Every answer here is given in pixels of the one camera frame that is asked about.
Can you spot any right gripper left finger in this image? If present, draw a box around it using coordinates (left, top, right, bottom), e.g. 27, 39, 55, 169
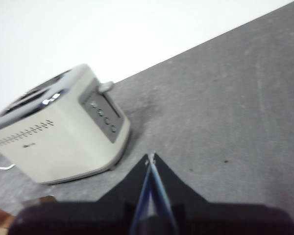
8, 153, 150, 235

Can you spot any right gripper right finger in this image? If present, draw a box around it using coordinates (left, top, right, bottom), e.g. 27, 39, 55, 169
150, 152, 294, 235

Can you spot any brown bread slice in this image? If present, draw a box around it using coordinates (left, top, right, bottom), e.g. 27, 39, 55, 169
0, 195, 55, 235

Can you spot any grey toaster lever knob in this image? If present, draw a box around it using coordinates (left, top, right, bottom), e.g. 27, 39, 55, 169
99, 80, 115, 94

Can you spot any stainless steel toaster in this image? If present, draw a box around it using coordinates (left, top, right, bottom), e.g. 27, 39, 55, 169
0, 63, 132, 186

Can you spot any white power cord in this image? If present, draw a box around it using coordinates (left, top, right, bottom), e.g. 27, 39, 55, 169
0, 151, 16, 171

